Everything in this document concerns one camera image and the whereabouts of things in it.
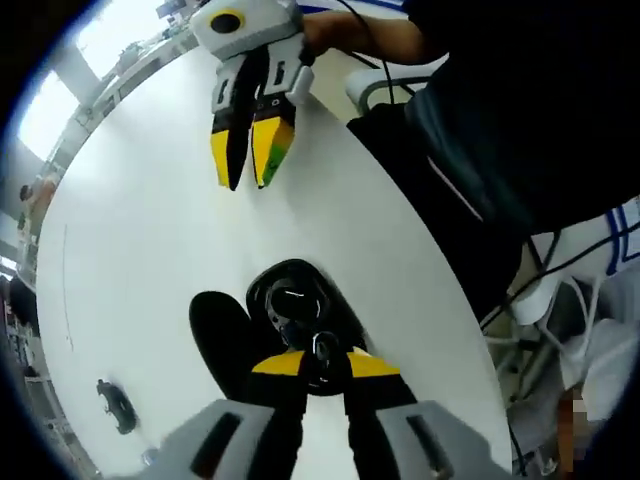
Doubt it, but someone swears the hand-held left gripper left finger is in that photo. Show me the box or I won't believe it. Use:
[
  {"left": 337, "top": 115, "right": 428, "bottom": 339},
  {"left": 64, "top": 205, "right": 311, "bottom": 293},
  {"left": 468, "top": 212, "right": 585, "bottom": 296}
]
[{"left": 143, "top": 349, "right": 307, "bottom": 480}]

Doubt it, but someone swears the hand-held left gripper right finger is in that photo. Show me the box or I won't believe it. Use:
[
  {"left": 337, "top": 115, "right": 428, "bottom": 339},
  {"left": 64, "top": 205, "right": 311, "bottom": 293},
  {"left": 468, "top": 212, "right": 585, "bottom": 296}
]
[{"left": 344, "top": 347, "right": 507, "bottom": 480}]

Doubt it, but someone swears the black oval earbud case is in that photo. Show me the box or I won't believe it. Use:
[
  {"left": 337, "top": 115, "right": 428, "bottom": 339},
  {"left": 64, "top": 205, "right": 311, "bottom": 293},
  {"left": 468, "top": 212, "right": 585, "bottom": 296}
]
[{"left": 188, "top": 258, "right": 372, "bottom": 400}]

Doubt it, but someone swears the black googly-eyed earbud case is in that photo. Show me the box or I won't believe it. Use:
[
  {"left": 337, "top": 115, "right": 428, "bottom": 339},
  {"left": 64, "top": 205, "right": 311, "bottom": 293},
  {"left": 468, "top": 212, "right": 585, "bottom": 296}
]
[{"left": 96, "top": 378, "right": 138, "bottom": 435}]

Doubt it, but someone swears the person's right hand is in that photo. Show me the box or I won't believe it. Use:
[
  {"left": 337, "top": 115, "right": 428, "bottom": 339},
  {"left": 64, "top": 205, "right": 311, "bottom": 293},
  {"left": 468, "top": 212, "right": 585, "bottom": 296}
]
[{"left": 301, "top": 10, "right": 362, "bottom": 62}]

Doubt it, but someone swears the grey office chair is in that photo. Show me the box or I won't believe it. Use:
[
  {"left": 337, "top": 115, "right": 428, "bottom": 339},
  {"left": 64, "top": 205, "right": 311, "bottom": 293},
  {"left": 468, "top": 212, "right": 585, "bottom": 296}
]
[{"left": 343, "top": 62, "right": 436, "bottom": 119}]

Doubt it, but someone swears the white cloth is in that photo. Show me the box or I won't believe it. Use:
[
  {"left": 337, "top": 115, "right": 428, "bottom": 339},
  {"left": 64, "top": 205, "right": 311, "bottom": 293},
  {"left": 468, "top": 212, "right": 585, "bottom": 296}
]
[{"left": 558, "top": 287, "right": 640, "bottom": 426}]

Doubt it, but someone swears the person's dark shirt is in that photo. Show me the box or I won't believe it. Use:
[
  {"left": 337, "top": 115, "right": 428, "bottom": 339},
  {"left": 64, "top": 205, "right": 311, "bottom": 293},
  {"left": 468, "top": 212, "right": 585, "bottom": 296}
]
[{"left": 399, "top": 0, "right": 640, "bottom": 236}]

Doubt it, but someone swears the black floor cable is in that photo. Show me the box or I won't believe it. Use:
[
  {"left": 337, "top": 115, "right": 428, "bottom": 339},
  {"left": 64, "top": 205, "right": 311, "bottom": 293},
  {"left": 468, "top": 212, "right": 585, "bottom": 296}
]
[{"left": 479, "top": 229, "right": 629, "bottom": 331}]

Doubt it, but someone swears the blue white wall poster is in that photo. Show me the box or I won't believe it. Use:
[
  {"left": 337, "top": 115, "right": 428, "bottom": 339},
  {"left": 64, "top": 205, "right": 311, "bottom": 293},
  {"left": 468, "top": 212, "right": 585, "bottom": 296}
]
[{"left": 604, "top": 197, "right": 640, "bottom": 277}]

